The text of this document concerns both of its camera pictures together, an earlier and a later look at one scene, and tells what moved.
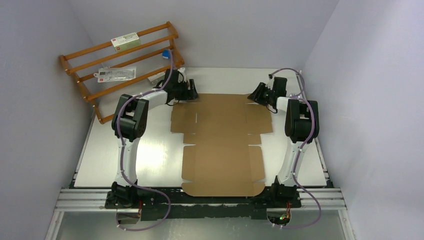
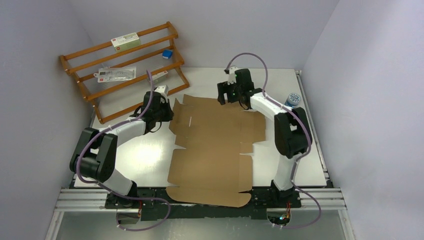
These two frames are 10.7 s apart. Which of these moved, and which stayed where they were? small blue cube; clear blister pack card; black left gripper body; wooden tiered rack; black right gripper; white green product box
Moved: black right gripper; black left gripper body
Stayed: white green product box; wooden tiered rack; small blue cube; clear blister pack card
